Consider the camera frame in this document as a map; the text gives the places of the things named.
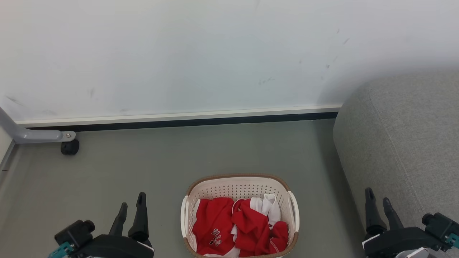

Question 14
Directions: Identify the grey fabric sofa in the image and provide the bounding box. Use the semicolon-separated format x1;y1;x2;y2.
333;70;459;258

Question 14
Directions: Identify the black caster wheel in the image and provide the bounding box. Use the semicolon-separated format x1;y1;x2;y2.
60;139;80;155

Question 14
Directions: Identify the red jersey with white print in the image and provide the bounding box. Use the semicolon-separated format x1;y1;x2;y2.
192;197;236;255

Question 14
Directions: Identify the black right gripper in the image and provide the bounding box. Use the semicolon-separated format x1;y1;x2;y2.
362;187;443;258

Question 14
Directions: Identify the white perforated laundry basket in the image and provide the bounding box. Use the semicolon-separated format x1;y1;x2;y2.
180;174;300;258

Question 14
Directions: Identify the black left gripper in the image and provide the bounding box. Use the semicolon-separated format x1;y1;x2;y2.
77;192;155;258

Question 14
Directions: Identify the red garment with white trim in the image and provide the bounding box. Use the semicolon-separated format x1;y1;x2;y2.
231;199;289;257

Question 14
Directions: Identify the white and black baseboard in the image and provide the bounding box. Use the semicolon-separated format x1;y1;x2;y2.
14;104;341;131

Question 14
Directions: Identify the grey metal frame leg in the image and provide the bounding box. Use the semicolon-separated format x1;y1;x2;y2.
0;107;76;144

